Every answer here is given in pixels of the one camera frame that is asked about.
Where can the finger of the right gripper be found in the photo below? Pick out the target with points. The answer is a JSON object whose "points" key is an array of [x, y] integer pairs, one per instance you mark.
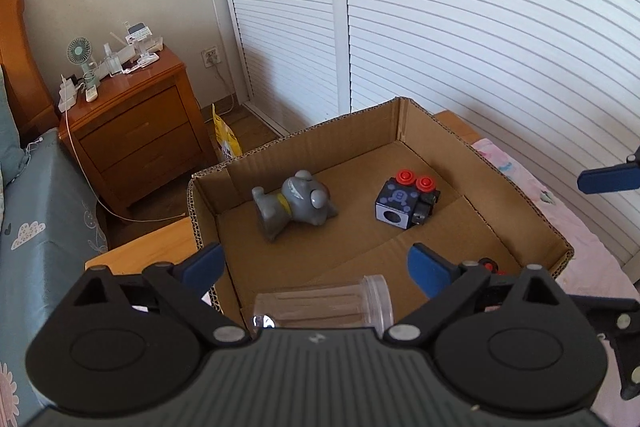
{"points": [[617, 178]]}

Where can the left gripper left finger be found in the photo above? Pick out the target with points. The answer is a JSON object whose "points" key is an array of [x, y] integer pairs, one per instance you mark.
{"points": [[179, 290]]}

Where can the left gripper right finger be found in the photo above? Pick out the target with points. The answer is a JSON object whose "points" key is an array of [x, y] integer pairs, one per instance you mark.
{"points": [[451, 291]]}

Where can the red toy train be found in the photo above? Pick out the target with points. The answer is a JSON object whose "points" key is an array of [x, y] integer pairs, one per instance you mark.
{"points": [[491, 265]]}

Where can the clear plastic jar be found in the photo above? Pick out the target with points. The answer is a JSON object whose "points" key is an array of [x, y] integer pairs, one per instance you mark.
{"points": [[356, 305]]}

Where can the black purple toy train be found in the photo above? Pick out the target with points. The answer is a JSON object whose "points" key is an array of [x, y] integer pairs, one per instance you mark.
{"points": [[406, 200]]}

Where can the grey elephant toy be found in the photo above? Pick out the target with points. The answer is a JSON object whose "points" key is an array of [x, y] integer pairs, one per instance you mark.
{"points": [[301, 198]]}

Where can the floral pink table cloth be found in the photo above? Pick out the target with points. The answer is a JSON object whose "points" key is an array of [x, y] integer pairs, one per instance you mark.
{"points": [[593, 271]]}

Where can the brown cardboard box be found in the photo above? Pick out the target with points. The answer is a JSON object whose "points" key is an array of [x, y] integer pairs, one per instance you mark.
{"points": [[480, 212]]}

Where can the blue-grey bed sheet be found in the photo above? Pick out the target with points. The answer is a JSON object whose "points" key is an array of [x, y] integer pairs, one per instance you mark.
{"points": [[49, 231]]}

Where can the yellow bag on floor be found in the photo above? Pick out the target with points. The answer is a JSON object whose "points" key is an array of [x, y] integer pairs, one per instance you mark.
{"points": [[229, 146]]}

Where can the wooden nightstand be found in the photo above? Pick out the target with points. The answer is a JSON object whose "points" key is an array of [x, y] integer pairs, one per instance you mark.
{"points": [[144, 130]]}

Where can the white louvered closet doors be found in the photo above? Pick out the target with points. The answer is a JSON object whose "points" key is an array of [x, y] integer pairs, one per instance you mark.
{"points": [[555, 83]]}

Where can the blue pillow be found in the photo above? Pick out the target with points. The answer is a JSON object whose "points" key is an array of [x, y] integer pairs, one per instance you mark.
{"points": [[13, 158]]}

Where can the white power strip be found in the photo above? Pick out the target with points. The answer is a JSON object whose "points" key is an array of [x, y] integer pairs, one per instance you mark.
{"points": [[67, 95]]}

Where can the wooden bed headboard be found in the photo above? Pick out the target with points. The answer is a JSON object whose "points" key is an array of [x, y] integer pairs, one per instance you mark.
{"points": [[30, 101]]}

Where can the clear spray bottle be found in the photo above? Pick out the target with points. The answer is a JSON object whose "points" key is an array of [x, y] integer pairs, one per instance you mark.
{"points": [[112, 62]]}

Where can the white phone stand gadget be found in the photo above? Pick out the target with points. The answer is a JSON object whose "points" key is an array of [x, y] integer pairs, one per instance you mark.
{"points": [[140, 36]]}

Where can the small green desk fan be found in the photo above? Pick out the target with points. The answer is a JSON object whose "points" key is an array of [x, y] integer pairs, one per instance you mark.
{"points": [[79, 53]]}

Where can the wall power outlet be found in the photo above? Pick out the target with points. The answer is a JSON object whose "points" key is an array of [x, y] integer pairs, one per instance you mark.
{"points": [[210, 57]]}

